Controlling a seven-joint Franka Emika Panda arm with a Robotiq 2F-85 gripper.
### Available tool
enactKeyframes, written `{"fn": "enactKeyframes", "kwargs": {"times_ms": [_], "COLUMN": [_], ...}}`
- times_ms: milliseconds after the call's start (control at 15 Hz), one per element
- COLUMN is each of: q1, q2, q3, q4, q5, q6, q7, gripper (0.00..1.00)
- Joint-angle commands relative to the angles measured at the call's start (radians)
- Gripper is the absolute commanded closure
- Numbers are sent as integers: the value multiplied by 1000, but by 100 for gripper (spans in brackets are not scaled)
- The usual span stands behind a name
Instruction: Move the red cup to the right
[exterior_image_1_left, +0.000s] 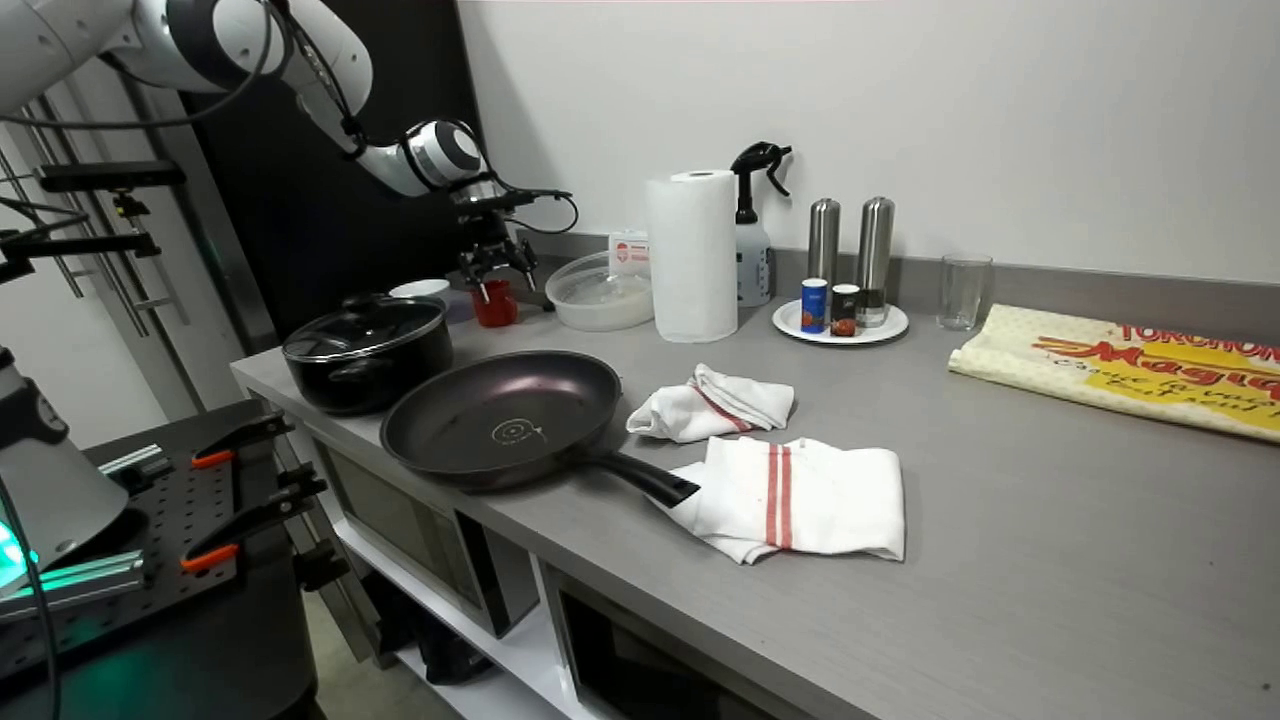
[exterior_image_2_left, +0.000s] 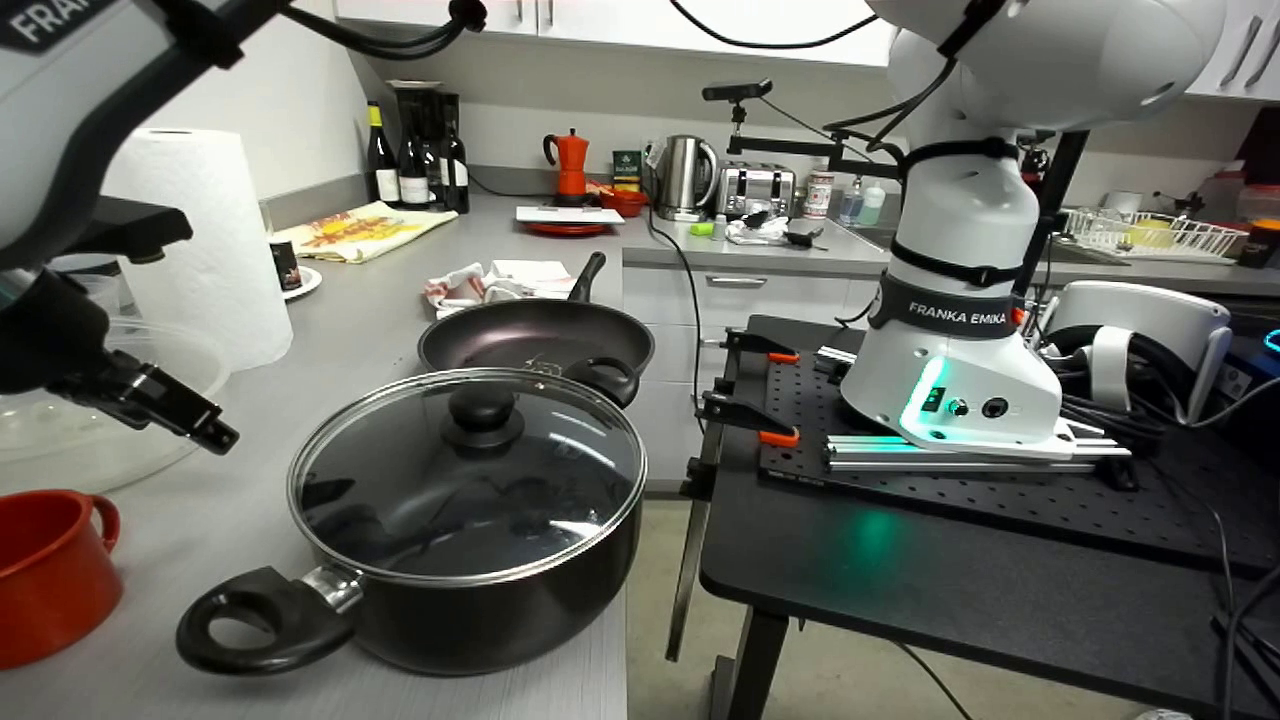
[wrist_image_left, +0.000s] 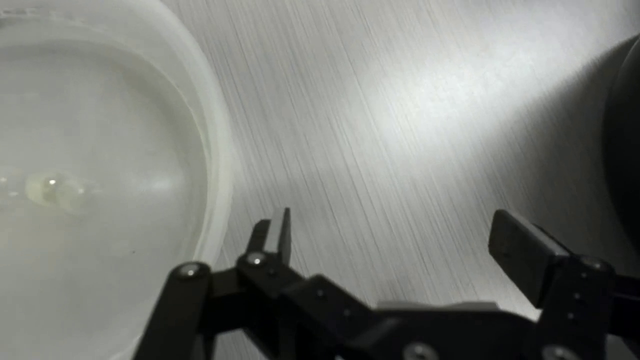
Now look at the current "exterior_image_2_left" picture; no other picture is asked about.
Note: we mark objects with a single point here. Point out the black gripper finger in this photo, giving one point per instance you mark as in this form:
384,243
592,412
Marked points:
166,406

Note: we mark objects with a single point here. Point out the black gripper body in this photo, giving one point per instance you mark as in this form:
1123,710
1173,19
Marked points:
47,335

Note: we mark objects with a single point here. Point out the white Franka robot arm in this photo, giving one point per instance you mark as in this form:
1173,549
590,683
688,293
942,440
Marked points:
972,226

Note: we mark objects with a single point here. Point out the clear plastic bowl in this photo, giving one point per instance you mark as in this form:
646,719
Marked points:
66,454

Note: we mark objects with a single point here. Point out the white paper towel roll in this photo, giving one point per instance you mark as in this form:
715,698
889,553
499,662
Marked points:
224,264

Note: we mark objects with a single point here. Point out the small dark jar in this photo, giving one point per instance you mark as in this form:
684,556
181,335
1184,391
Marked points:
284,264

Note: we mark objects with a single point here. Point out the small white saucer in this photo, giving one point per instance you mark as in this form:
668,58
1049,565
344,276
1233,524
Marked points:
309,283

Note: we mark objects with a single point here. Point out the yellow patterned cloth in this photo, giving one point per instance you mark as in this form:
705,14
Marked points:
361,233

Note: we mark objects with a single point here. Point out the glass pot lid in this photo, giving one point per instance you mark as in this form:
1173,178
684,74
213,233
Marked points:
440,505

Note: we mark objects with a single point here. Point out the dark wine bottle white label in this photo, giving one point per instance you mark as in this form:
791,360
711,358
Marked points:
382,172

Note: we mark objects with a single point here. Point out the dark frying pan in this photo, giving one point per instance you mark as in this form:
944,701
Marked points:
532,335

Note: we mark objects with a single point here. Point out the white red-striped dish towel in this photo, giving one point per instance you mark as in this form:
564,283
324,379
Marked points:
523,283

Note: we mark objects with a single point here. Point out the black coffee machine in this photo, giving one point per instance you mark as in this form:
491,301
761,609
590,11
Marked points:
426,113

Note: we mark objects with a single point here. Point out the black cooking pot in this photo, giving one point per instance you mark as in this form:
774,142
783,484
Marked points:
505,621

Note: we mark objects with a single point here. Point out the red plate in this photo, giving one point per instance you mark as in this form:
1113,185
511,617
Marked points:
564,228

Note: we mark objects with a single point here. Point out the flat white box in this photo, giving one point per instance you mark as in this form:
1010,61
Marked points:
564,213

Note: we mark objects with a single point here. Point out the red moka pot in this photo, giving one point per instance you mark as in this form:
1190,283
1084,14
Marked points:
568,172

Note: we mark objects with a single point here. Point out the small red bowl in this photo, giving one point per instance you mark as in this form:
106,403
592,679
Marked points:
624,202

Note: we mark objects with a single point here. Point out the small green box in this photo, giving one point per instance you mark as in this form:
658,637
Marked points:
624,166

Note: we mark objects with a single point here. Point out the green sponge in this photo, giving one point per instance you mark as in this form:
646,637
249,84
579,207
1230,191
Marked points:
705,228

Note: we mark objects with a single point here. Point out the steel electric kettle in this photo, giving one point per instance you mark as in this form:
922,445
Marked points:
684,181

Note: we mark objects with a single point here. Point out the black clamp with orange tip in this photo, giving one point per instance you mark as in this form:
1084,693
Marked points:
779,437
783,358

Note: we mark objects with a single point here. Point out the silver toaster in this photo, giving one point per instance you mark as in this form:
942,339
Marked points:
761,185

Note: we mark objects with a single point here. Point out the clear plastic bottle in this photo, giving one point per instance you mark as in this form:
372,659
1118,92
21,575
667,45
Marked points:
821,197
869,202

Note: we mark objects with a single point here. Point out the aluminium rails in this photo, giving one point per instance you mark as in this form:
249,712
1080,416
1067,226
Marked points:
963,454

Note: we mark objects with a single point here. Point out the black table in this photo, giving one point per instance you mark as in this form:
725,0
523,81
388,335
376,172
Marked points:
963,575

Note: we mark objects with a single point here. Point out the black perforated mounting board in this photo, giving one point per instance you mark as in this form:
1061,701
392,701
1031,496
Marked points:
1012,502

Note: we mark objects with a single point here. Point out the white VR headset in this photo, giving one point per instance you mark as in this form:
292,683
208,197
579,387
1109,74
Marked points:
1132,314

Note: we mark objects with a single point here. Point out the dish rack with dishes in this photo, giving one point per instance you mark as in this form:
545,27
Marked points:
1184,239

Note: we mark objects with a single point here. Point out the white wall cabinets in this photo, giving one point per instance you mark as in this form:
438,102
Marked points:
603,21

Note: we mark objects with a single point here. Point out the black stand camera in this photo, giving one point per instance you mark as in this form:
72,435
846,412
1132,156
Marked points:
739,88

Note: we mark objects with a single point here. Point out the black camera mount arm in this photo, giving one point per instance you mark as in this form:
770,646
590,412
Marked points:
802,144

